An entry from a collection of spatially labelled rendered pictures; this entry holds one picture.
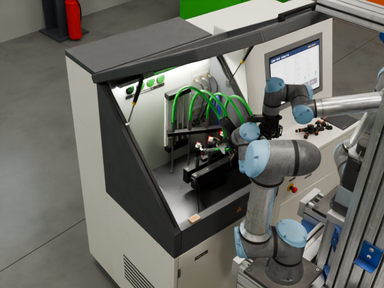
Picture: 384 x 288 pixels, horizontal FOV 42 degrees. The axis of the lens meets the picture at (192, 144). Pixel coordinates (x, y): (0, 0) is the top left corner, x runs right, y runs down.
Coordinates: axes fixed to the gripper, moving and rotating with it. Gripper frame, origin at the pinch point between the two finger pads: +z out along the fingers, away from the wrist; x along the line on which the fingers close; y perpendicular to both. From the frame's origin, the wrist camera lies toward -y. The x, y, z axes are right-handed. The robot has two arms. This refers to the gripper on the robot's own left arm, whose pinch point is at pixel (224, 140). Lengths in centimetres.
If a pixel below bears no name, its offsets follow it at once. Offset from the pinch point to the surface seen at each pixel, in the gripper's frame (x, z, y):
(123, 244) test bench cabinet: -57, 64, 24
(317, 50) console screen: 84, 34, -23
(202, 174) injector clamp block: -9.7, 26.9, 9.5
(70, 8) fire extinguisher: 17, 333, -217
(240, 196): 0.1, 17.6, 27.0
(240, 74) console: 29.9, 20.2, -26.9
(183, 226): -32.7, 8.0, 26.2
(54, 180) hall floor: -77, 188, -35
